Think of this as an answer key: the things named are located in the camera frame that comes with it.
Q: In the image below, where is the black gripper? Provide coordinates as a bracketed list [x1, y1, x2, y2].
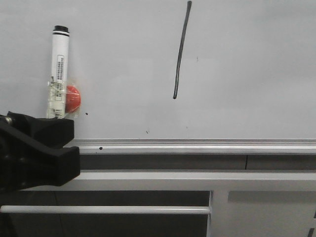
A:
[0, 112, 79, 194]

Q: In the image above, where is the red round magnet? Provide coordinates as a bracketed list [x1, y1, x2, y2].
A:
[65, 85, 81, 113]

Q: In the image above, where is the white black whiteboard marker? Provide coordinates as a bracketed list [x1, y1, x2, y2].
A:
[47, 25, 70, 119]

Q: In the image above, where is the white whiteboard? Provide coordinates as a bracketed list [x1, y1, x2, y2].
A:
[0, 0, 316, 154]

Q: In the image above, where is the white horizontal stand rod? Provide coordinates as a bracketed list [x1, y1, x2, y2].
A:
[0, 205, 211, 215]

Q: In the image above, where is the white metal stand frame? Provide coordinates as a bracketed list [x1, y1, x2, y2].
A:
[0, 169, 316, 237]

